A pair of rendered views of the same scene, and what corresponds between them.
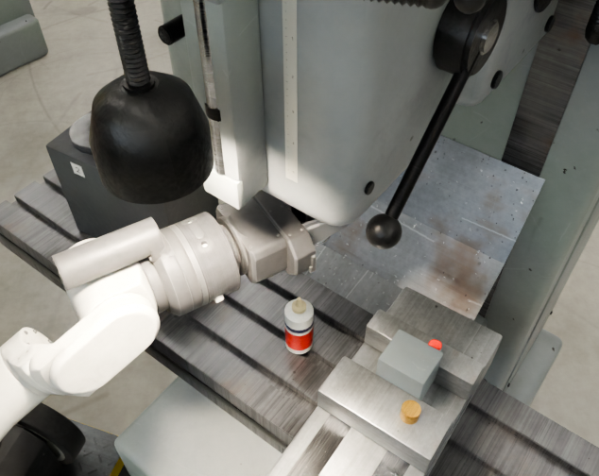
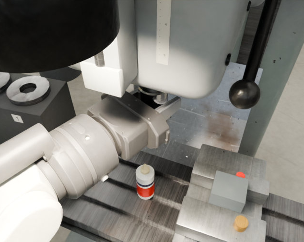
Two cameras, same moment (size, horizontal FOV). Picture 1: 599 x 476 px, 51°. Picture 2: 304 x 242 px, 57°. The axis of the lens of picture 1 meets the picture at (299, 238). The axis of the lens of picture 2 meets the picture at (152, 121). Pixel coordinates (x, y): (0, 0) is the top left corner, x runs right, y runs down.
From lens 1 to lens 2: 0.27 m
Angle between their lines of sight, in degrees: 10
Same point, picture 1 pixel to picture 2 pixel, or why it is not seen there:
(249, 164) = (126, 52)
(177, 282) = (71, 173)
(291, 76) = not seen: outside the picture
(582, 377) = not seen: hidden behind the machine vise
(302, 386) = (156, 219)
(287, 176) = (157, 61)
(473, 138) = not seen: hidden behind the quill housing
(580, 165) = (283, 56)
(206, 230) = (86, 126)
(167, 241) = (56, 140)
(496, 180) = (235, 74)
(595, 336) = (262, 152)
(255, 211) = (117, 106)
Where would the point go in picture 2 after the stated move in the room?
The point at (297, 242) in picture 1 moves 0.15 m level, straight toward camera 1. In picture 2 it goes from (155, 123) to (197, 231)
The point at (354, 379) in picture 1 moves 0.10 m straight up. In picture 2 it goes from (196, 209) to (204, 179)
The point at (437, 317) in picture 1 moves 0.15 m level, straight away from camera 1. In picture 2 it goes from (227, 158) to (222, 112)
